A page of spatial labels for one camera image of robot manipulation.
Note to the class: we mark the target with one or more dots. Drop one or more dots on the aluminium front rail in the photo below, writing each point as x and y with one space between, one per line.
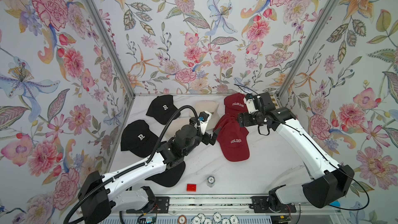
223 204

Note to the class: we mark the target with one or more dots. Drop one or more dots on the black cap back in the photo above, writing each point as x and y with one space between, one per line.
162 109

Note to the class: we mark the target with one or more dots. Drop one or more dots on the red cap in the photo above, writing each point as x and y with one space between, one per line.
234 104
225 119
234 145
235 126

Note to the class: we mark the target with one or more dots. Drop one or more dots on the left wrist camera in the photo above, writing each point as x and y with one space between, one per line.
203 120

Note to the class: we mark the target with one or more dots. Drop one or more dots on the black cap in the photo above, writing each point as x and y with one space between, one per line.
162 109
170 177
138 139

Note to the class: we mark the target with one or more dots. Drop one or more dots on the blue toy microphone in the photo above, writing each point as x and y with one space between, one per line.
335 204

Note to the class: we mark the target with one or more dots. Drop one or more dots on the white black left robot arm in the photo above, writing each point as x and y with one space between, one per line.
100 195

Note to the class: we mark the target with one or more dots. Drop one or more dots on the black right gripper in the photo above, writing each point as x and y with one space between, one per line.
246 116

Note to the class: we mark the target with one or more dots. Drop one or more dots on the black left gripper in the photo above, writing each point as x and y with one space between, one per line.
207 140

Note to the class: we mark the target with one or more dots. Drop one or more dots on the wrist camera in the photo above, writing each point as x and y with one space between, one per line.
259 103
203 120

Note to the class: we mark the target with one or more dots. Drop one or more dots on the wooden chess board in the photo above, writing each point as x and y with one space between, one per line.
275 101

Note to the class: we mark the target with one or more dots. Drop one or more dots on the cream cap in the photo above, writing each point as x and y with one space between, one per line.
175 126
210 106

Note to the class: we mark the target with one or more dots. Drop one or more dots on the black cap middle left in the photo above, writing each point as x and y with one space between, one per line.
138 139

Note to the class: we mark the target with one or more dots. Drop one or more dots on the orange poker chip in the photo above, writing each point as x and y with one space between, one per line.
182 219

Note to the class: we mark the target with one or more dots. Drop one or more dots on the cream cap front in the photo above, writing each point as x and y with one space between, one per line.
175 126

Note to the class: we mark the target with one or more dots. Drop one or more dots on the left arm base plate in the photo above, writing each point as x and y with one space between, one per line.
159 206

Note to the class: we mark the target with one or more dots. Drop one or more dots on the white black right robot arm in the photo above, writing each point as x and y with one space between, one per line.
329 180

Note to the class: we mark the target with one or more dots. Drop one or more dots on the red cap back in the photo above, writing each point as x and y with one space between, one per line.
234 104

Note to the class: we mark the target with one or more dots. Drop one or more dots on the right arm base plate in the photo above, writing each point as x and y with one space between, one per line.
258 205

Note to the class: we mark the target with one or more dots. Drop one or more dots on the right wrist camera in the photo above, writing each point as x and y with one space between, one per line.
259 103

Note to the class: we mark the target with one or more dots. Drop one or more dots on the black cap front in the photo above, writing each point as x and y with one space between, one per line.
170 177

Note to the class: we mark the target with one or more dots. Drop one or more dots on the stack of poker chips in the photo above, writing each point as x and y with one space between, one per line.
210 181

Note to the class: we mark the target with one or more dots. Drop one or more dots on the cream cap back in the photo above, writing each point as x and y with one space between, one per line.
210 106

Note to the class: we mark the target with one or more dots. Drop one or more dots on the red toy brick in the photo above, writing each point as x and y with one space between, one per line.
191 188

